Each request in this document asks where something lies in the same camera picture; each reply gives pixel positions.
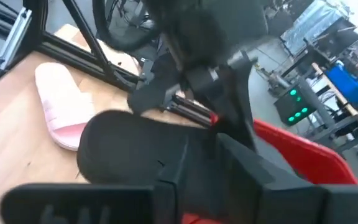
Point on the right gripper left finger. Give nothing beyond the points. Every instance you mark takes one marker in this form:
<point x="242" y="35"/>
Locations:
<point x="79" y="203"/>

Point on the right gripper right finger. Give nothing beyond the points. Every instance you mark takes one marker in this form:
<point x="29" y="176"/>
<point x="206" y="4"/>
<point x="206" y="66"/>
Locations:
<point x="291" y="205"/>

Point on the black slide sandal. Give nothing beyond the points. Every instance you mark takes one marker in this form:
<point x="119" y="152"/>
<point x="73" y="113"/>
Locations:
<point x="129" y="146"/>

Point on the pink slide sandal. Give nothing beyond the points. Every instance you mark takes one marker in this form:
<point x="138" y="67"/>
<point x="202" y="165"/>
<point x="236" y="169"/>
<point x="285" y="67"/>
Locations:
<point x="64" y="109"/>

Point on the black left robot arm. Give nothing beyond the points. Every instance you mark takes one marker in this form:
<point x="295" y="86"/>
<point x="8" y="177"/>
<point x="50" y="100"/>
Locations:
<point x="210" y="34"/>

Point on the red plastic bin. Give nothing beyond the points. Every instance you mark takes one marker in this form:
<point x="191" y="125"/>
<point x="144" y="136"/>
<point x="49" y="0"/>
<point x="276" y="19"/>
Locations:
<point x="306" y="158"/>

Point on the blue storage bin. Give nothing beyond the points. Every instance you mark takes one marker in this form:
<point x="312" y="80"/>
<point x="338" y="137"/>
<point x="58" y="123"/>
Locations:
<point x="346" y="82"/>

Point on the black box with green lights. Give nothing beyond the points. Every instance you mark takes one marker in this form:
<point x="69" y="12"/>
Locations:
<point x="292" y="107"/>

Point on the black aluminium rig frame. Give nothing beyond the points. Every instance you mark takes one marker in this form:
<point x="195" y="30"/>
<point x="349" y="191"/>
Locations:
<point x="73" y="53"/>

